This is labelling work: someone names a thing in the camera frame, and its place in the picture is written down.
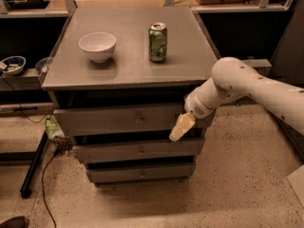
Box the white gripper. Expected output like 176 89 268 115
169 90 214 142

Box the grey top drawer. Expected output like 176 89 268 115
54 103 183 136

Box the grey drawer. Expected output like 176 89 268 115
72 137 205 163
86 162 196 183
54 103 183 136

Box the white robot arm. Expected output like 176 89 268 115
169 57 304 142

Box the grey middle drawer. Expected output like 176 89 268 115
72 137 205 163

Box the grey drawer cabinet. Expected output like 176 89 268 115
42 7 219 171

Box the grey bottom drawer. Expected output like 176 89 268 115
86 162 196 183

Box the green soda can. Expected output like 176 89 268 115
148 22 167 62

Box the grey side shelf beam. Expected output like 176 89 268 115
243 59 272 76

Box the white ceramic bowl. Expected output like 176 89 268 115
78 32 117 63

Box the white floor board corner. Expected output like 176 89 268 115
287 165 304 208

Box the green snack bag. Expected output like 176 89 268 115
45 117 70 148

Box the small clear glass bowl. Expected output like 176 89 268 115
35 57 53 73

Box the grey left low shelf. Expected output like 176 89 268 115
0 68 41 91

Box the black metal floor bar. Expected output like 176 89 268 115
20 133 48 199

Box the blue patterned bowl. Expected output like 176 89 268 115
0 56 27 75

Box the brown shoe tip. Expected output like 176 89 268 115
0 216 29 228

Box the black floor cable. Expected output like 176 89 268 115
0 76 61 228

